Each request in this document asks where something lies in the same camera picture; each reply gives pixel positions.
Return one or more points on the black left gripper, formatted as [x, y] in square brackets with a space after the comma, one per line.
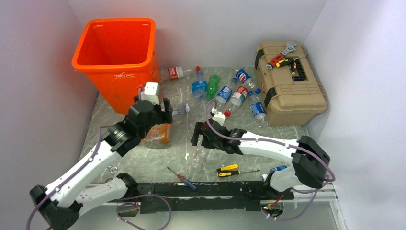
[164, 117]

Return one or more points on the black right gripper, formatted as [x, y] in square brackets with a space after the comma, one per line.
[205, 143]

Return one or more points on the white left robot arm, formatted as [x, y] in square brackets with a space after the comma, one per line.
[62, 202]

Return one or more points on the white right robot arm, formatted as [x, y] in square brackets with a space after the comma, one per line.
[306, 162]

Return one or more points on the orange plastic bin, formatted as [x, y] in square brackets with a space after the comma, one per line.
[118, 55]

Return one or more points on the clear bottle white cap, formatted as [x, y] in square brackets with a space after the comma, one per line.
[178, 110]

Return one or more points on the crushed orange label bottle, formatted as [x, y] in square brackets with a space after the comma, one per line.
[158, 137]

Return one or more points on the blue label crushed bottle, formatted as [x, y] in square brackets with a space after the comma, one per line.
[199, 86]

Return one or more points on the red label clear bottle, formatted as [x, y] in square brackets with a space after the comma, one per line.
[177, 72]

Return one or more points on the blue label clear bottle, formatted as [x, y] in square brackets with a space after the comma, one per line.
[224, 94]

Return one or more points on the green plastic bottle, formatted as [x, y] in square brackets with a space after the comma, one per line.
[212, 86]

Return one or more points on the black yellow screwdriver on table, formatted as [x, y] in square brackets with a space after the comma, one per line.
[228, 173]

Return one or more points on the red white label bottle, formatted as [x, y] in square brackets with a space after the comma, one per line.
[239, 96]

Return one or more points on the red blue screwdriver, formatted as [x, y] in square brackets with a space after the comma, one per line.
[187, 182]

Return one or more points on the blue label bottle by toolbox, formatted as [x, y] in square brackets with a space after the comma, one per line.
[258, 110]

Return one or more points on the pepsi label bottle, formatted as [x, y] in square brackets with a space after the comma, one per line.
[242, 76]

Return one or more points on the tan plastic toolbox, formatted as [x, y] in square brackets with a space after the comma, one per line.
[291, 94]

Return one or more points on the yellow black screwdriver on toolbox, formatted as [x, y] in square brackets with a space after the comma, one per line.
[288, 61]

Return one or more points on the silver adjustable wrench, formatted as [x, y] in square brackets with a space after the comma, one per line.
[290, 47]

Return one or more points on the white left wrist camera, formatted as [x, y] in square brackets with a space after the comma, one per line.
[149, 92]

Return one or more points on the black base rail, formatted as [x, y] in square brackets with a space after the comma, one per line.
[247, 195]

